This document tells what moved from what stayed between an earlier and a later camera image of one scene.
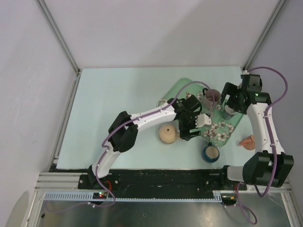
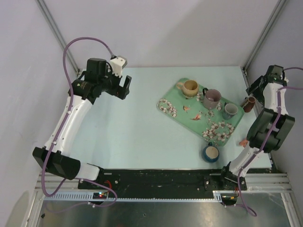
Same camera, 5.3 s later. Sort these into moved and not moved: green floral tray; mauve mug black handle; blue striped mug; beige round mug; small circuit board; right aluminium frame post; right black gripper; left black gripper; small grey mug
Moved: beige round mug; right black gripper; left black gripper
Not moved: small grey mug; small circuit board; right aluminium frame post; blue striped mug; mauve mug black handle; green floral tray
